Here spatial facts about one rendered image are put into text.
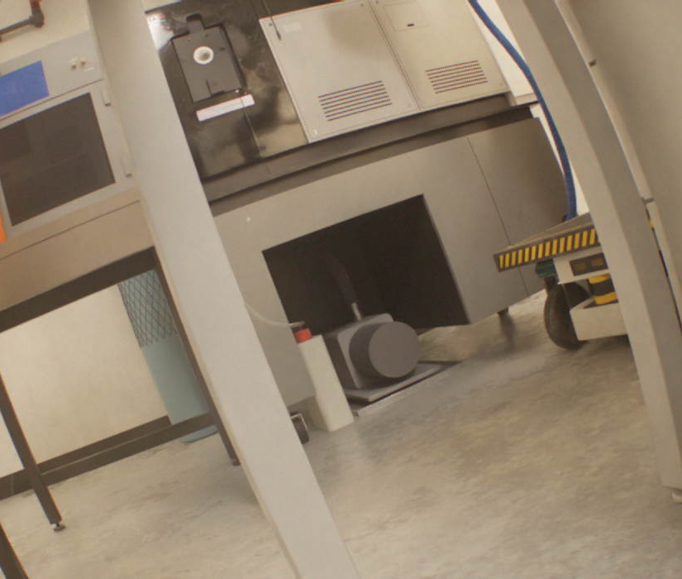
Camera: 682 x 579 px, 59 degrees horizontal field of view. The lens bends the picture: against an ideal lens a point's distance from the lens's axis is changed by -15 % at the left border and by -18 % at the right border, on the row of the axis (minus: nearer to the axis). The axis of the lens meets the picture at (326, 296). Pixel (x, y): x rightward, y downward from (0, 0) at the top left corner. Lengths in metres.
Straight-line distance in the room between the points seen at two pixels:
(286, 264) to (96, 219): 1.44
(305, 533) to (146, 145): 0.35
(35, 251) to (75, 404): 1.87
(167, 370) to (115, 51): 2.20
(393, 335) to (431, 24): 1.09
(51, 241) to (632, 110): 1.01
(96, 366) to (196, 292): 2.55
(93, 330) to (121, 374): 0.24
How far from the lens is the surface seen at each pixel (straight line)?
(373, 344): 2.12
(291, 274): 2.63
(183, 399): 2.73
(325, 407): 2.02
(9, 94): 1.50
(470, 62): 2.43
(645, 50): 0.78
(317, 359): 2.00
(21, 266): 1.30
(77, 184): 1.40
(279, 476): 0.58
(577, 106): 0.76
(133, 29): 0.63
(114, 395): 3.10
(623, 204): 0.76
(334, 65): 2.21
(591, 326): 1.67
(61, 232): 1.30
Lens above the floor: 0.43
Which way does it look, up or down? 2 degrees down
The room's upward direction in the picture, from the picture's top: 21 degrees counter-clockwise
